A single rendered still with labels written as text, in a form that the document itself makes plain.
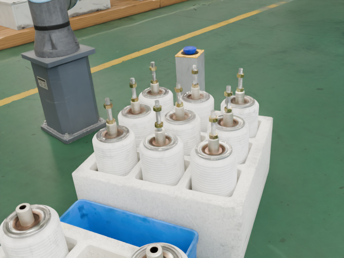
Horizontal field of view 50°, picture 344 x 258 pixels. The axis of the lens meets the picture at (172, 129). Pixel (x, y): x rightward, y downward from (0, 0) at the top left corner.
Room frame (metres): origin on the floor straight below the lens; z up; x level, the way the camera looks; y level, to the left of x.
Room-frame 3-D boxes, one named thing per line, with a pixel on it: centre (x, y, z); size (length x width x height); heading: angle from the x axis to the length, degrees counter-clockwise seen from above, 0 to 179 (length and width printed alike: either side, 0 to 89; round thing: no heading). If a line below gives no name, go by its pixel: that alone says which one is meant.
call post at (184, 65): (1.08, -0.07, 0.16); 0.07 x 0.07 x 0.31; 66
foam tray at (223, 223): (0.79, -0.02, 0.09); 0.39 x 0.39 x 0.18; 66
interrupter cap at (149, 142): (0.68, 0.03, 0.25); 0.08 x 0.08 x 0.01
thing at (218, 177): (0.63, -0.08, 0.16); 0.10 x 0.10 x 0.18
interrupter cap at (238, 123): (0.74, -0.13, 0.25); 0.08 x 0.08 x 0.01
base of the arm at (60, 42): (1.25, 0.37, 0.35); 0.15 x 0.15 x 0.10
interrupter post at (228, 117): (0.74, -0.13, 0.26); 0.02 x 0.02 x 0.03
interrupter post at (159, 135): (0.68, 0.03, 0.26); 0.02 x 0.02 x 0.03
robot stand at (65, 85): (1.25, 0.37, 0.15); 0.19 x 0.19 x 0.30; 44
